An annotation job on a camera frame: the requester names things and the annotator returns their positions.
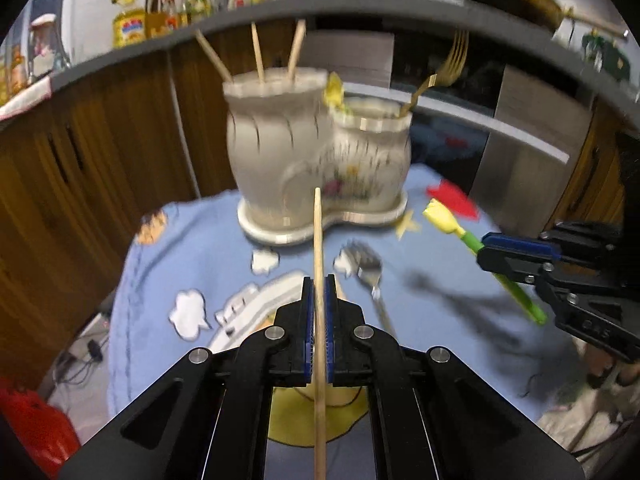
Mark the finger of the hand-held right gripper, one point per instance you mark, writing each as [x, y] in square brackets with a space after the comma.
[520, 246]
[510, 266]

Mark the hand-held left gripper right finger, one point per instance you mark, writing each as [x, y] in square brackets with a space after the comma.
[329, 320]

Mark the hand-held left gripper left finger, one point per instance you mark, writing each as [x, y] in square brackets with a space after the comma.
[308, 310]

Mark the yellow green plastic fork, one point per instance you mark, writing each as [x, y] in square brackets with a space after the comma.
[334, 91]
[442, 217]

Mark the cream ceramic utensil holder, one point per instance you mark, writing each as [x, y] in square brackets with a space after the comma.
[270, 160]

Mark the gold metal fork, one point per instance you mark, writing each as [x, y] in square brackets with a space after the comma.
[455, 57]

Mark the person's right hand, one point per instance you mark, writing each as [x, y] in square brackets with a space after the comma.
[600, 365]

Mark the silver metal fork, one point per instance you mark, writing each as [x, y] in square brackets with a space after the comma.
[367, 265]

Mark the cream ceramic saucer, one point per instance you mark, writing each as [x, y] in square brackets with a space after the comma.
[270, 236]

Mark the steel built-in oven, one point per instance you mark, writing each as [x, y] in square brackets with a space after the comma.
[525, 110]

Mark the blue cartoon printed cloth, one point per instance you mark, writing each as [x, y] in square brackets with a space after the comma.
[165, 260]

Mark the dark green bottle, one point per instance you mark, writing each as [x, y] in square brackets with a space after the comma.
[605, 52]

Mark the wooden base cabinets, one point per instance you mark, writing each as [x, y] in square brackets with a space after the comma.
[100, 140]

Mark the red plastic bag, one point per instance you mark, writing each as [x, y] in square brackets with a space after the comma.
[35, 430]

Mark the grey kitchen countertop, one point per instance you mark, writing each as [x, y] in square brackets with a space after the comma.
[250, 15]

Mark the green label bottle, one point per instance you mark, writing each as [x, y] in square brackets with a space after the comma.
[200, 5]

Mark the red capped sauce bottle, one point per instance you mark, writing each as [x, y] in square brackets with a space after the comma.
[185, 10]

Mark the wooden knife block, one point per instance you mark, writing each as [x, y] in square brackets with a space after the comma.
[156, 17]

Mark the yellow cooking oil bottle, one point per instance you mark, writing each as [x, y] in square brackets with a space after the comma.
[129, 27]

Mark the white cloth pink trim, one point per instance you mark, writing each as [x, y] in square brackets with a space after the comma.
[25, 100]

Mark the cloth covered kitchen faucet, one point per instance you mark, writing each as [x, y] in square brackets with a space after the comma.
[47, 42]

